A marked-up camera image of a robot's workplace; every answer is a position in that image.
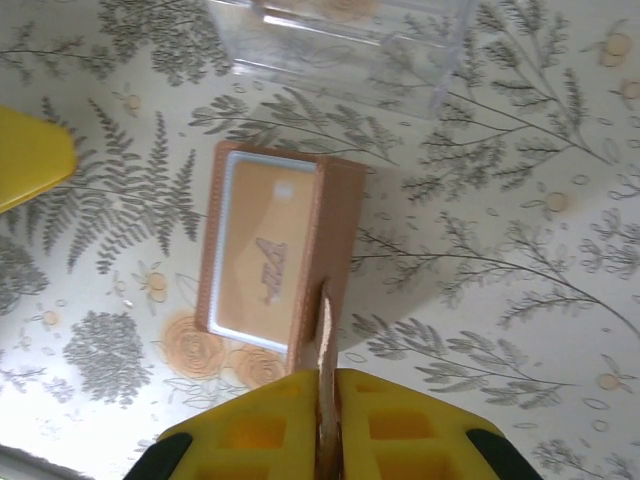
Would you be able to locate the brown leather card holder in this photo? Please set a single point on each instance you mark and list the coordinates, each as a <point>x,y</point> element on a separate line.
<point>340,225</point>

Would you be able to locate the clear acrylic box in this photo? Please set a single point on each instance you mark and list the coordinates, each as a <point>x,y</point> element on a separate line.
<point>350,50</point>

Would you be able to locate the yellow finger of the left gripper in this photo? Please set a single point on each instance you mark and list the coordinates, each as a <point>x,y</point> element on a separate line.
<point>30,150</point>

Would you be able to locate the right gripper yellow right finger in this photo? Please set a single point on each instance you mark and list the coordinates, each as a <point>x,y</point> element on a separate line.
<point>415,430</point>

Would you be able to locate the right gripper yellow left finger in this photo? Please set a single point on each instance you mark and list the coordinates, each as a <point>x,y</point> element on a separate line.
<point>250,430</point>

